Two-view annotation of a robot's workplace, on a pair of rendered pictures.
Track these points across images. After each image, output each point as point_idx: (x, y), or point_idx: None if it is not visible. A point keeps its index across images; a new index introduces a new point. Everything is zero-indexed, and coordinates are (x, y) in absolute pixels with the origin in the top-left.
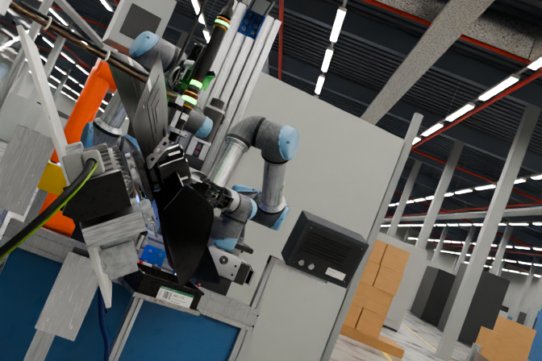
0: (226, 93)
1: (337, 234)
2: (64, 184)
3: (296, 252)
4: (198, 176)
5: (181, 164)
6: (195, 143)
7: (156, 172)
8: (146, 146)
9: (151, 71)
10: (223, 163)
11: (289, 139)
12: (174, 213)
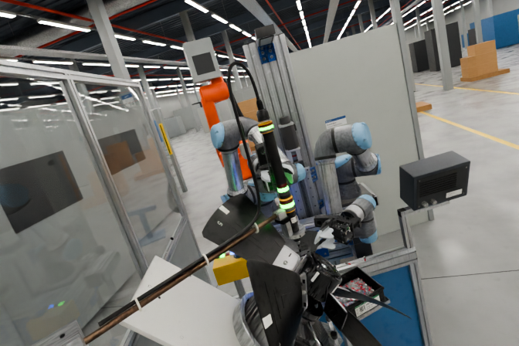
0: (284, 107)
1: (442, 171)
2: (245, 269)
3: (417, 201)
4: (327, 226)
5: (327, 283)
6: (290, 154)
7: (312, 299)
8: (297, 322)
9: (258, 307)
10: (327, 183)
11: (364, 137)
12: (357, 338)
